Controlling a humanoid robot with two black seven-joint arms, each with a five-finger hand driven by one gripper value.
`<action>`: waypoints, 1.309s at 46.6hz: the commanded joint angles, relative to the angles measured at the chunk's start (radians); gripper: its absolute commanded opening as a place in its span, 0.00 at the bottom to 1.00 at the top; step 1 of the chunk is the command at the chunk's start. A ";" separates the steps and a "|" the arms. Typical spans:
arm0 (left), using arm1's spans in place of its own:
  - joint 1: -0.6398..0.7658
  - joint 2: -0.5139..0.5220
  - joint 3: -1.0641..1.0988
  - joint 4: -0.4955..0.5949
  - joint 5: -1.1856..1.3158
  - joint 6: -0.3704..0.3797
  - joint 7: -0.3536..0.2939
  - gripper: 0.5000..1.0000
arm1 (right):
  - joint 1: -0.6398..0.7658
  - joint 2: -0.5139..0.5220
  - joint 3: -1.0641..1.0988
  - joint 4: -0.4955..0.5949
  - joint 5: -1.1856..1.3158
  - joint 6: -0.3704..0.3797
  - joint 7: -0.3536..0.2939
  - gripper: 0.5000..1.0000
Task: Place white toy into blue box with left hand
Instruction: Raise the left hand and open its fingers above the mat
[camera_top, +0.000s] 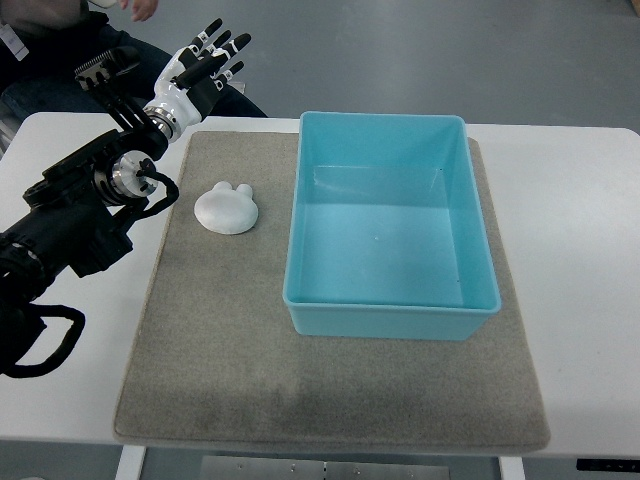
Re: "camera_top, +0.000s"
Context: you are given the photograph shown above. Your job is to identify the white table leg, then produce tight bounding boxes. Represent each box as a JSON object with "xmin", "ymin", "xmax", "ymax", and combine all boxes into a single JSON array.
[
  {"xmin": 498, "ymin": 456, "xmax": 526, "ymax": 480},
  {"xmin": 115, "ymin": 445, "xmax": 147, "ymax": 480}
]

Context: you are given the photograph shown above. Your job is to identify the person's hand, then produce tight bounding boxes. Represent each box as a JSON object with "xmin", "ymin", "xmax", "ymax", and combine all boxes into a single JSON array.
[{"xmin": 118, "ymin": 0, "xmax": 159, "ymax": 22}]

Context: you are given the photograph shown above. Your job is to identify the black table control panel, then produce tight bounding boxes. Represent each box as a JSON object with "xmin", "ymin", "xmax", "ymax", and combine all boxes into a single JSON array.
[{"xmin": 576, "ymin": 458, "xmax": 640, "ymax": 473}]

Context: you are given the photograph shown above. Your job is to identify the blue plastic box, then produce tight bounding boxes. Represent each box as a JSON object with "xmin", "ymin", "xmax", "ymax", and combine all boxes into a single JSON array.
[{"xmin": 283, "ymin": 112, "xmax": 502, "ymax": 341}]

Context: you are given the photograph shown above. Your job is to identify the white table leg right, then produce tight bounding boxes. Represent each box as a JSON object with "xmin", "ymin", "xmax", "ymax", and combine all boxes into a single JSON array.
[{"xmin": 498, "ymin": 456, "xmax": 526, "ymax": 480}]

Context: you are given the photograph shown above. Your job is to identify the metal table base plate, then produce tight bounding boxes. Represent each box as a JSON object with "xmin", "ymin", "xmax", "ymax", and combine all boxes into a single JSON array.
[{"xmin": 199, "ymin": 456, "xmax": 451, "ymax": 480}]

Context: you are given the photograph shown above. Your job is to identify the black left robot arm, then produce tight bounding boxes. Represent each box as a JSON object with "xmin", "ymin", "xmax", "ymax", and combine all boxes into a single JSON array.
[{"xmin": 1, "ymin": 20, "xmax": 251, "ymax": 305}]

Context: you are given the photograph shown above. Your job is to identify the grey felt mat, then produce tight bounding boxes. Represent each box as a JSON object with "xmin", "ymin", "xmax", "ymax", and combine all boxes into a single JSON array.
[{"xmin": 113, "ymin": 132, "xmax": 550, "ymax": 455}]

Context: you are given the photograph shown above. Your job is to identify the white rabbit toy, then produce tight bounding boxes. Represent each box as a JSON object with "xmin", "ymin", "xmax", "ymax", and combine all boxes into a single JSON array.
[{"xmin": 193, "ymin": 181, "xmax": 259, "ymax": 235}]

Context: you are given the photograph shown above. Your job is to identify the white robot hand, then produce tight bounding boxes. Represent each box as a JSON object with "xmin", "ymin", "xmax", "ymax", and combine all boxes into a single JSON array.
[{"xmin": 143, "ymin": 18, "xmax": 251, "ymax": 137}]

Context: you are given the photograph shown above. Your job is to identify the white table leg left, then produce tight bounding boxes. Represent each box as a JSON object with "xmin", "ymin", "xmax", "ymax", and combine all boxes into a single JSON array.
[{"xmin": 115, "ymin": 445, "xmax": 147, "ymax": 480}]

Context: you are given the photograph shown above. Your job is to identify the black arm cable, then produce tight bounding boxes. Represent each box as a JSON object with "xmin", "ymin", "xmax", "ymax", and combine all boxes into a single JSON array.
[{"xmin": 0, "ymin": 303, "xmax": 87, "ymax": 379}]

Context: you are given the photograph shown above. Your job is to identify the seated person dark clothes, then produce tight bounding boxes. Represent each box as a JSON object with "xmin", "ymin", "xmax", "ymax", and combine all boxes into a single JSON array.
[{"xmin": 0, "ymin": 0, "xmax": 269, "ymax": 123}]

